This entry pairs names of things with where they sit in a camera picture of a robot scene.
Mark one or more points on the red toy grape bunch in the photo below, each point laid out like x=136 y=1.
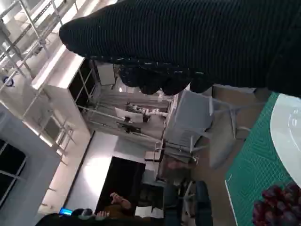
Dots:
x=279 y=207

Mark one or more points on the white plate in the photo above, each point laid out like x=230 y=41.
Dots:
x=287 y=131

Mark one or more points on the computer monitor on desk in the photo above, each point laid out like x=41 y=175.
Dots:
x=129 y=114

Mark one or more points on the grey chair with armrests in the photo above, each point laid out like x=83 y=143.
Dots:
x=192 y=113

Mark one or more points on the large black screen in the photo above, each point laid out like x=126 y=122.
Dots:
x=121 y=183

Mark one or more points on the green cutting mat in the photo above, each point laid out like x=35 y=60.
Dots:
x=249 y=169

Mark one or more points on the metal shelf frame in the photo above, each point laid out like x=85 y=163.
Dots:
x=30 y=28

